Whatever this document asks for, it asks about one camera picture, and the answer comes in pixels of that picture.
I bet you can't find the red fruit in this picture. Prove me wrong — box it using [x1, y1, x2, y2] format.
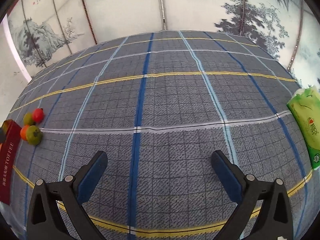
[32, 108, 44, 124]

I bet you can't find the gold rectangular tin tray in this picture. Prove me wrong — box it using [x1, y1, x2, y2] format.
[0, 119, 21, 205]

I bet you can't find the green round fruit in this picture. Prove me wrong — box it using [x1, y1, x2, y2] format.
[26, 125, 43, 146]

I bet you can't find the orange fruit on cloth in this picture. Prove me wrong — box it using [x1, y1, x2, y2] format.
[20, 125, 29, 141]

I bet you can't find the yellow-green fruit on cloth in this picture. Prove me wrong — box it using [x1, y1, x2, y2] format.
[23, 112, 34, 126]

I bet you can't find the green tissue pack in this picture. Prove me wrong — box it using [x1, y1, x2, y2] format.
[287, 86, 320, 170]

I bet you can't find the grey plaid tablecloth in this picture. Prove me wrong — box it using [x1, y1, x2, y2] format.
[3, 31, 319, 239]

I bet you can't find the painted folding screen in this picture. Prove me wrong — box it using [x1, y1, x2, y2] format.
[3, 0, 319, 87]

